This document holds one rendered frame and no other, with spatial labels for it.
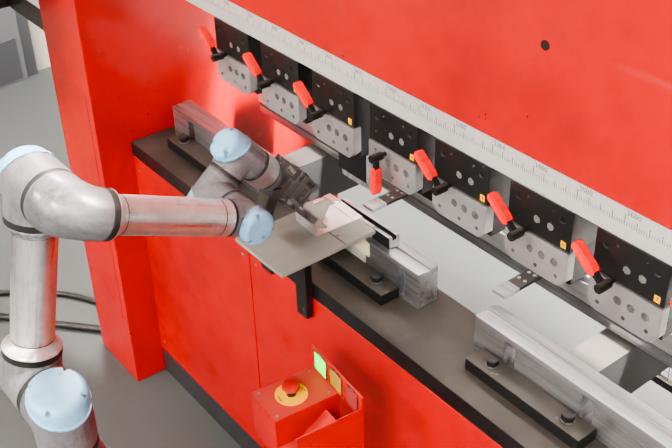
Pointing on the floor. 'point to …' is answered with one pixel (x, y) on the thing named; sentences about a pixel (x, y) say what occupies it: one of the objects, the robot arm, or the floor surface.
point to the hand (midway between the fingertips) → (313, 221)
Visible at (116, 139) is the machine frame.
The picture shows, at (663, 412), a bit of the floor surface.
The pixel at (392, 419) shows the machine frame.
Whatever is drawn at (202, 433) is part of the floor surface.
